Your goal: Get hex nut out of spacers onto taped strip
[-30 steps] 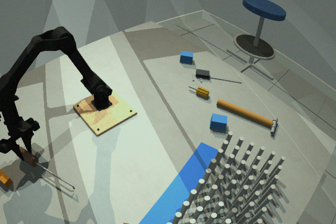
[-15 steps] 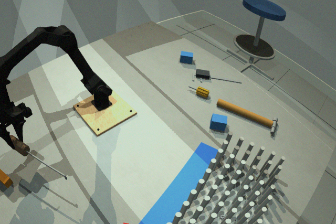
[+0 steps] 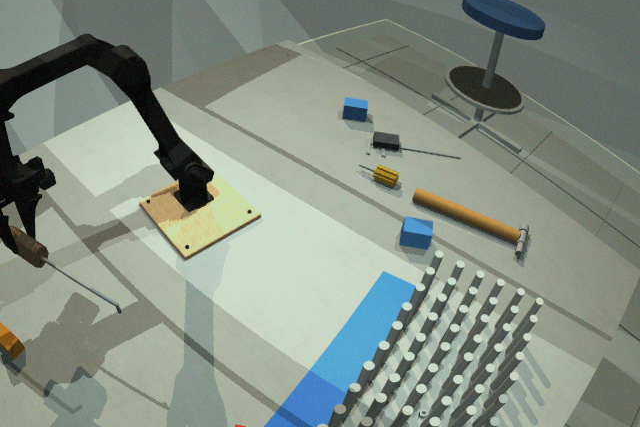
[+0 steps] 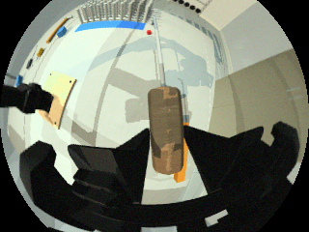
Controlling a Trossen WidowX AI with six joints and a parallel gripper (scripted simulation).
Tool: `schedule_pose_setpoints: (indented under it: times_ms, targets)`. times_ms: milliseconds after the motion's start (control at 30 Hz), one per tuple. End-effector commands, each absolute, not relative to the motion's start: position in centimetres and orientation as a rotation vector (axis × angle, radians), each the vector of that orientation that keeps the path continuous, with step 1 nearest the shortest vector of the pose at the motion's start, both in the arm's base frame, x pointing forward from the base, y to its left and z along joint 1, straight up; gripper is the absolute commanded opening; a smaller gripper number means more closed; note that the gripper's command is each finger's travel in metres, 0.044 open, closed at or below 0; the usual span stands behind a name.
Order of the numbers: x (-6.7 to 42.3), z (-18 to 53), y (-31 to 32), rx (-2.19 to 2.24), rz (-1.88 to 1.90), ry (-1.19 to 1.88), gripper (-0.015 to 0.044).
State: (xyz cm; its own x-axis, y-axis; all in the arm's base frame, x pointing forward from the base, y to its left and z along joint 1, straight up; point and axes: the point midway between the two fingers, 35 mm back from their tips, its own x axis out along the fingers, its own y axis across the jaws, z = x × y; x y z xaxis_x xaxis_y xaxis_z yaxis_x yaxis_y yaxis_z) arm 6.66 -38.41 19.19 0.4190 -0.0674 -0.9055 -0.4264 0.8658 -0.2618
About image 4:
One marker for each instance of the blue cube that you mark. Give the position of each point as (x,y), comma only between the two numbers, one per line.
(18,80)
(61,32)

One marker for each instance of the blue flat strip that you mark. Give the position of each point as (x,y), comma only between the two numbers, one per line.
(111,23)

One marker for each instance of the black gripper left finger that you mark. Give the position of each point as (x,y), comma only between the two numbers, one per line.
(128,163)

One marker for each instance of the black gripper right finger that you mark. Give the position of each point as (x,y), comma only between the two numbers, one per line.
(214,155)

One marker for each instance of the hammer with orange handle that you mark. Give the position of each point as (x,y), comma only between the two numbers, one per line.
(57,29)

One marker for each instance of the orange rectangular bar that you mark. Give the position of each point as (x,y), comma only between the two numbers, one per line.
(179,177)

